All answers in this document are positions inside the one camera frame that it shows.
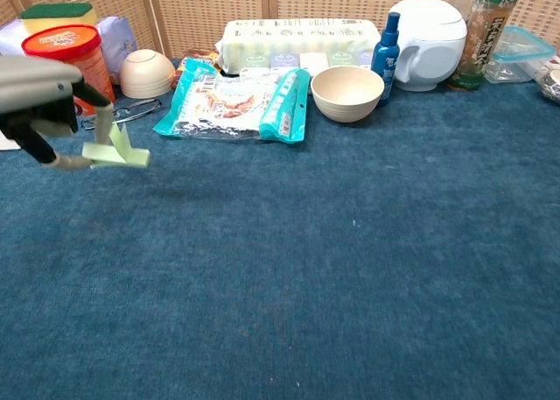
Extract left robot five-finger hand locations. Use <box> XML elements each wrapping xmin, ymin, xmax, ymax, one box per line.
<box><xmin>0</xmin><ymin>56</ymin><xmax>117</xmax><ymax>172</ymax></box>

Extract light green paper strip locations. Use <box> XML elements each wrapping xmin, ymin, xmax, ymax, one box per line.
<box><xmin>81</xmin><ymin>142</ymin><xmax>152</xmax><ymax>170</ymax></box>

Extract red instant noodle cup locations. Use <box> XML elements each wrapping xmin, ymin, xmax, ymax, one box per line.
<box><xmin>21</xmin><ymin>24</ymin><xmax>117</xmax><ymax>116</ymax></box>

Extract yellow sponge with green scourer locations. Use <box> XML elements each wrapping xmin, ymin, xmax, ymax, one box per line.
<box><xmin>19</xmin><ymin>2</ymin><xmax>98</xmax><ymax>36</ymax></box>

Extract white plastic tissue pack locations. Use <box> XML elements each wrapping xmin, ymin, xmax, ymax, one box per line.
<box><xmin>0</xmin><ymin>17</ymin><xmax>139</xmax><ymax>86</ymax></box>

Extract black-rimmed eyeglasses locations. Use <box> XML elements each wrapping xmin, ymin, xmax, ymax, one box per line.
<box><xmin>80</xmin><ymin>97</ymin><xmax>163</xmax><ymax>131</ymax></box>

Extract upturned beige bowl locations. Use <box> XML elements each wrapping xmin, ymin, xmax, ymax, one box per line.
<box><xmin>118</xmin><ymin>49</ymin><xmax>177</xmax><ymax>100</ymax></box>

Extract brown cookie package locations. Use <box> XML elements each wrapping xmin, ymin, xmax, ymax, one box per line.
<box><xmin>169</xmin><ymin>48</ymin><xmax>220</xmax><ymax>90</ymax></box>

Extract wicker folding screen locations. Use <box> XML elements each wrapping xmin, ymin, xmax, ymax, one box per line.
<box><xmin>0</xmin><ymin>0</ymin><xmax>560</xmax><ymax>64</ymax></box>

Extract teal and clear snack bag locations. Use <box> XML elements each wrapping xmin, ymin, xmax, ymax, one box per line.
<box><xmin>152</xmin><ymin>58</ymin><xmax>312</xmax><ymax>145</ymax></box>

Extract green pocket tissue pack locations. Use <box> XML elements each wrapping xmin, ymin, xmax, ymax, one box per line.
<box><xmin>239</xmin><ymin>52</ymin><xmax>271</xmax><ymax>78</ymax></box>
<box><xmin>328</xmin><ymin>51</ymin><xmax>361</xmax><ymax>68</ymax></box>

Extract white toilet paper roll pack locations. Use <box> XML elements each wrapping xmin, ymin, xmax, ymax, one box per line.
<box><xmin>216</xmin><ymin>18</ymin><xmax>382</xmax><ymax>75</ymax></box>

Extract pink pocket tissue pack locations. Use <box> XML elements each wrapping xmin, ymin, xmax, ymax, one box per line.
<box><xmin>299</xmin><ymin>52</ymin><xmax>330</xmax><ymax>77</ymax></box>

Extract upright beige bowl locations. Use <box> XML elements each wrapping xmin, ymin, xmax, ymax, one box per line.
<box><xmin>310</xmin><ymin>65</ymin><xmax>386</xmax><ymax>123</ymax></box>

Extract blue carpet table cover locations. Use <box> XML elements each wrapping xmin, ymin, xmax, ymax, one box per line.
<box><xmin>0</xmin><ymin>58</ymin><xmax>560</xmax><ymax>400</ymax></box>

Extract blue spray bottle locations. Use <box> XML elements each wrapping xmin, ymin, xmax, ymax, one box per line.
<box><xmin>370</xmin><ymin>11</ymin><xmax>402</xmax><ymax>108</ymax></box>

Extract green tea bottle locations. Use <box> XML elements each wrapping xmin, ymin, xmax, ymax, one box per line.
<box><xmin>446</xmin><ymin>0</ymin><xmax>522</xmax><ymax>91</ymax></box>

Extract clear container with blue lid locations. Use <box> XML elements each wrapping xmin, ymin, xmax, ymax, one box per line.
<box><xmin>483</xmin><ymin>25</ymin><xmax>557</xmax><ymax>85</ymax></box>

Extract patterned glass bowl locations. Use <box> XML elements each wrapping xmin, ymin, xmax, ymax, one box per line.
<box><xmin>538</xmin><ymin>56</ymin><xmax>560</xmax><ymax>104</ymax></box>

